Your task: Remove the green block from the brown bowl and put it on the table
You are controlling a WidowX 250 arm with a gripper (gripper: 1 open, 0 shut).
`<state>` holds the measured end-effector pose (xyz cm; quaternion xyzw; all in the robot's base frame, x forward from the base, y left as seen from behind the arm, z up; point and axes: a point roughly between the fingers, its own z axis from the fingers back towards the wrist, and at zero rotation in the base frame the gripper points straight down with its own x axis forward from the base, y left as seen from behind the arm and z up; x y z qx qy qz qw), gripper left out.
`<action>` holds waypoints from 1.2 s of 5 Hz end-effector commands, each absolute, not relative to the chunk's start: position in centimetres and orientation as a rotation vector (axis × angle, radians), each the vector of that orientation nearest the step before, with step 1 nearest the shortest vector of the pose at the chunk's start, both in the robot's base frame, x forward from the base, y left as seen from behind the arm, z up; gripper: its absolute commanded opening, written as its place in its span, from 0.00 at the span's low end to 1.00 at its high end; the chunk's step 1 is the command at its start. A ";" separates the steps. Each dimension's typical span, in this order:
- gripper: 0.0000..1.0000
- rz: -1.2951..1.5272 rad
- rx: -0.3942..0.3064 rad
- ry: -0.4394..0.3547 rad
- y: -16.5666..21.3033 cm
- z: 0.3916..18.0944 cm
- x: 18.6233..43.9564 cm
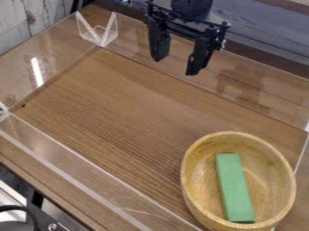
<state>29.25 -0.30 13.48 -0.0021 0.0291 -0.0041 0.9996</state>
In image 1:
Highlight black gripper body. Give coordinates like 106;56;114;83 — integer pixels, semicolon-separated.
146;0;232;50

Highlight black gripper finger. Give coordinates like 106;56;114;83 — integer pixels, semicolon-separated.
187;38;217;76
148;18;171;61

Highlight green rectangular block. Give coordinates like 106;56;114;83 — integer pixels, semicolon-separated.
216;153;255;224

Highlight brown wooden bowl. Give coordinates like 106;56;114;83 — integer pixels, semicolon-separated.
180;132;296;231

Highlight clear acrylic enclosure wall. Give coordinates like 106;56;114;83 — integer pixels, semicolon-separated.
0;7;309;231

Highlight black cable on floor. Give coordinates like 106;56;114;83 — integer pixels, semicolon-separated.
0;204;42;231

